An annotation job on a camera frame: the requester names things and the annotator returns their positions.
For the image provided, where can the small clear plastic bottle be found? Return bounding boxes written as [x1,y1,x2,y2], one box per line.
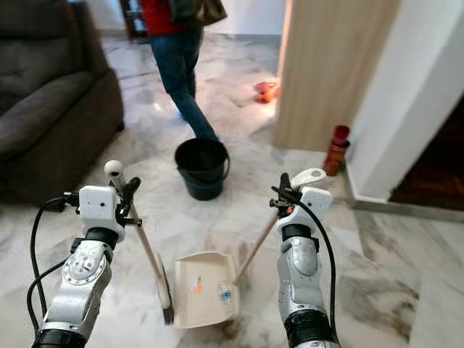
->
[217,283,236,305]

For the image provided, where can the dark grey sofa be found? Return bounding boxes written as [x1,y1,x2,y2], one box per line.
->
[0,0,125,207]

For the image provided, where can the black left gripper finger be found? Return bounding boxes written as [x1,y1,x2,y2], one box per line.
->
[118,177,141,215]

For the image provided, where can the tall red canister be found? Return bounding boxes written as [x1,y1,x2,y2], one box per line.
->
[324,125,351,177]

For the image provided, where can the person red top jeans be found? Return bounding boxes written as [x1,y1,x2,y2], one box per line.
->
[140,0,227,142]

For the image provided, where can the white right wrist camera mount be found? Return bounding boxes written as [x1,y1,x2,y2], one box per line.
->
[283,186,334,229]

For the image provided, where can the small orange floor object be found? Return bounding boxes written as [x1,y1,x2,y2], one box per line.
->
[254,81,281,104]

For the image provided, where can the light wood panel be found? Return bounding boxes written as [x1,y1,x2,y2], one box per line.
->
[273,0,401,153]

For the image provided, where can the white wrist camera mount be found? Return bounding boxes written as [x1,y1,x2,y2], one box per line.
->
[283,186,334,229]
[78,186,119,231]

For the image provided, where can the black plastic bucket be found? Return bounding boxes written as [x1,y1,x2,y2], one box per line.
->
[174,138,231,202]

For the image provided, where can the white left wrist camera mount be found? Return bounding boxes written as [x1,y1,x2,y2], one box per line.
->
[78,186,119,231]

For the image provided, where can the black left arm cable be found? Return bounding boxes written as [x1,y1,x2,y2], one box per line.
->
[28,192,80,341]

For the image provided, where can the dark bookshelf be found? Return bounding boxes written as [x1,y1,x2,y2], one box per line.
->
[118,0,149,41]

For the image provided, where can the cream long-handled dustpan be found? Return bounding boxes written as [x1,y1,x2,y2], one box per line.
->
[174,168,327,329]

